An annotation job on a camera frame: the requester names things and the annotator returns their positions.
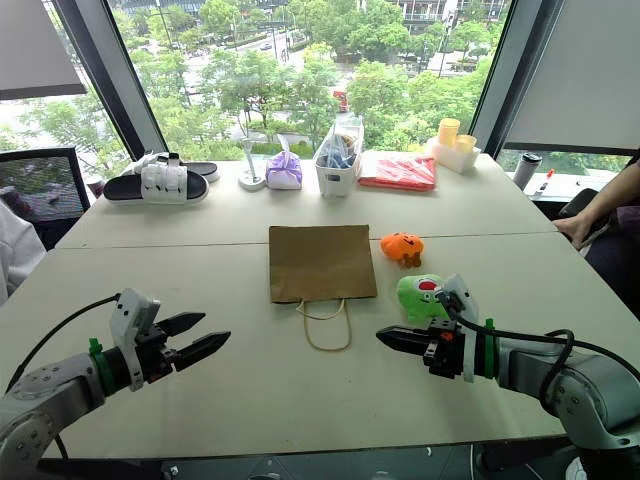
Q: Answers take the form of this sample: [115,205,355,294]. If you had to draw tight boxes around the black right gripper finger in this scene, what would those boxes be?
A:
[378,336,428,358]
[375,324,430,345]

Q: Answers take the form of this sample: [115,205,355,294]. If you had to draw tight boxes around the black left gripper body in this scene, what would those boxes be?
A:
[134,323,178,385]

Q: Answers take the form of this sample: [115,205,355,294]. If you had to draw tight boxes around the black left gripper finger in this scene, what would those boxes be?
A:
[156,312,207,337]
[173,330,233,373]

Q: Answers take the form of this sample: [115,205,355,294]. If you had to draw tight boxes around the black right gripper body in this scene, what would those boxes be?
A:
[422,318,467,381]

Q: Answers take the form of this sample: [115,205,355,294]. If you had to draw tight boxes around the brown paper bag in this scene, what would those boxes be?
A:
[268,224,379,353]

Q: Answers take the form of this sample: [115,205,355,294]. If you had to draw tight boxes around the red plastic packet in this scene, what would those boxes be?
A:
[357,151,438,193]

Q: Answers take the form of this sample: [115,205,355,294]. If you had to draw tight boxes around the purple pouch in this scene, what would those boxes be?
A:
[264,134,305,192]

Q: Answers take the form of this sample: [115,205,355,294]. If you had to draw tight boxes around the person's bare hand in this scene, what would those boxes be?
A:
[553,216,595,251]

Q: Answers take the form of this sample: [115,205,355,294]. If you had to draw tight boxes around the green plush toy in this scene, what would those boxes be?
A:
[395,272,451,324]

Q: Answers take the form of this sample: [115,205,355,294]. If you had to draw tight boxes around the orange plush toy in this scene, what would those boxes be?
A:
[379,231,425,270]

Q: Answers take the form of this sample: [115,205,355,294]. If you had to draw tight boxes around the black white slipper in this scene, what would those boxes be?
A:
[133,152,222,184]
[102,158,211,206]

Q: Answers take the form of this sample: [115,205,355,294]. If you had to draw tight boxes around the white stand with round base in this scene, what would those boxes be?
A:
[236,136,268,192]

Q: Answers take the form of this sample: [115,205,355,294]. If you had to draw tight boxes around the white garment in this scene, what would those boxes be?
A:
[0,198,49,307]

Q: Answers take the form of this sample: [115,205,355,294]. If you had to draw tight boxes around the white storage bin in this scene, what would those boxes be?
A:
[313,116,365,198]

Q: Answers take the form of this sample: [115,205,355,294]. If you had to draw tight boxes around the white rectangular tray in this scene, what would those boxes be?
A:
[425,136,483,175]

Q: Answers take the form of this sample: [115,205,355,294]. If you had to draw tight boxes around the black mesh office chair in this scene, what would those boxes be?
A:
[0,146,92,251]

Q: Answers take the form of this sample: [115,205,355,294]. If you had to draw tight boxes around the grey tumbler with black lid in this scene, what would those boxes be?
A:
[511,152,544,192]

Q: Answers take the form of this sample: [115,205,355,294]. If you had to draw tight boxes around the black chair armrest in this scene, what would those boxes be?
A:
[556,187,614,236]

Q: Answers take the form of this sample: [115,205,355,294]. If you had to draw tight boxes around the tall yellow cup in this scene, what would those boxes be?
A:
[437,118,462,149]

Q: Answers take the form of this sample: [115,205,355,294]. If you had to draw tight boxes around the grey roller blind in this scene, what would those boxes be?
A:
[501,0,640,152]
[0,0,89,102]

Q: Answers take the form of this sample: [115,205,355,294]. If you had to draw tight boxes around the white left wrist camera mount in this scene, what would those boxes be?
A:
[108,287,162,392]

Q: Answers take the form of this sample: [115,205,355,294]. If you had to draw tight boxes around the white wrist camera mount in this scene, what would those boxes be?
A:
[438,273,482,384]
[108,287,162,392]

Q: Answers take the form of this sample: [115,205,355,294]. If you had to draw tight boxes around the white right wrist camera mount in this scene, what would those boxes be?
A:
[438,273,482,384]

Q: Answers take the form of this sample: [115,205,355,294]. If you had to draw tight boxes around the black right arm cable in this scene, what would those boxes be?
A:
[435,290,640,416]

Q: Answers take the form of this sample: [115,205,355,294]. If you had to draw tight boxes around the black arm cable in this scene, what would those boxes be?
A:
[435,290,640,416]
[3,293,122,394]

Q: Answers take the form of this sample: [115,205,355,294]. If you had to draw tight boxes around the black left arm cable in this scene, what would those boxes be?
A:
[3,293,122,394]

